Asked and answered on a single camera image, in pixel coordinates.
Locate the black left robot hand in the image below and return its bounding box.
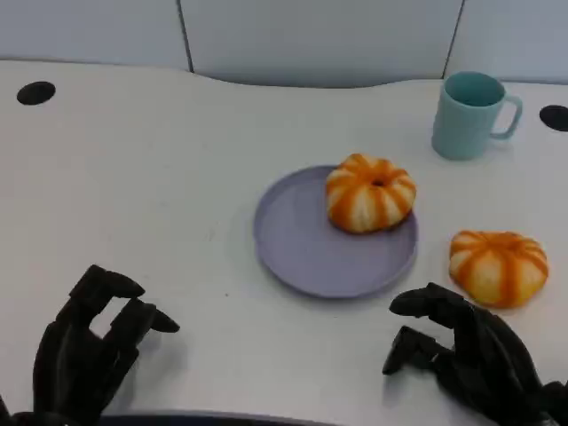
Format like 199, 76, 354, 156
31, 264, 181, 422

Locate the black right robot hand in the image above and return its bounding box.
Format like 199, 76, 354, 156
382, 282, 556, 426

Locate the orange white toy bread roll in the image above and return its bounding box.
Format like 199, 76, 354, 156
448, 229, 550, 310
325, 153, 417, 235

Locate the lilac plate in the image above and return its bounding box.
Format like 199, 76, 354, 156
252, 164, 420, 299

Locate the pale green mug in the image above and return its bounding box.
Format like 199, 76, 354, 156
430, 71, 524, 161

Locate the grey partition panel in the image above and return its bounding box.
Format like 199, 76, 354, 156
443, 0, 568, 84
177, 0, 465, 89
0, 0, 194, 73

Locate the black table cable grommet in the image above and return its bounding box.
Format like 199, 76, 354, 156
16, 81, 57, 107
539, 104, 568, 132

